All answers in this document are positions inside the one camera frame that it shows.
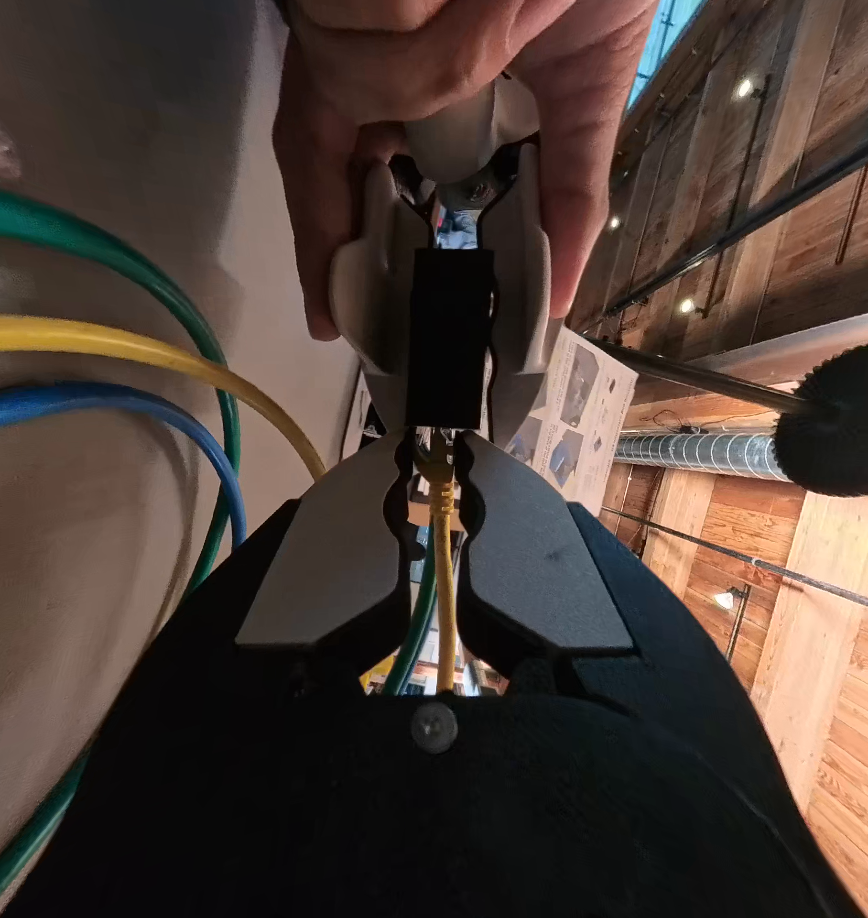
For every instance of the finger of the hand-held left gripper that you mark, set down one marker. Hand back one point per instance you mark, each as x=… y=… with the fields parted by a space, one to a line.
x=524 y=301
x=376 y=301

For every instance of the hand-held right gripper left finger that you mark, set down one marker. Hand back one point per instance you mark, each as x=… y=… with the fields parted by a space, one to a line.
x=333 y=566

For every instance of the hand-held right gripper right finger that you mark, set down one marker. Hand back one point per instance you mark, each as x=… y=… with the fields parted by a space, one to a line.
x=541 y=574

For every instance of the black ethernet port block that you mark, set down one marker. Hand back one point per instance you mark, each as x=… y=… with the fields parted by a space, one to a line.
x=448 y=337

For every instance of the person's left hand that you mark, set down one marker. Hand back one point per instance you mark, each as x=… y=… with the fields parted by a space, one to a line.
x=419 y=57

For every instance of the instruction poster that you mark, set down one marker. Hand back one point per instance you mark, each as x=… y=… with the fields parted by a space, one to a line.
x=592 y=430

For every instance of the large glass window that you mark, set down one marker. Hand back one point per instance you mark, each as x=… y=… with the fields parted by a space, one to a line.
x=656 y=57

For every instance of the black ceiling rod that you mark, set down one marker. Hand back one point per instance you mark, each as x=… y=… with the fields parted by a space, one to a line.
x=764 y=566

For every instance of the black pole with round head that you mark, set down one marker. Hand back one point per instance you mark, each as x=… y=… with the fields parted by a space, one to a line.
x=843 y=423

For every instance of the black wall lamp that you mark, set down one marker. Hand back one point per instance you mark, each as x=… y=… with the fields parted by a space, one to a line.
x=726 y=599

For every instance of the silver round air duct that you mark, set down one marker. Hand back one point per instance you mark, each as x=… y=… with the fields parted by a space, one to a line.
x=692 y=453

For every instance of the black ceiling rail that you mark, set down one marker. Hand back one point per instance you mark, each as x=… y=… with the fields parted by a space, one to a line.
x=764 y=222

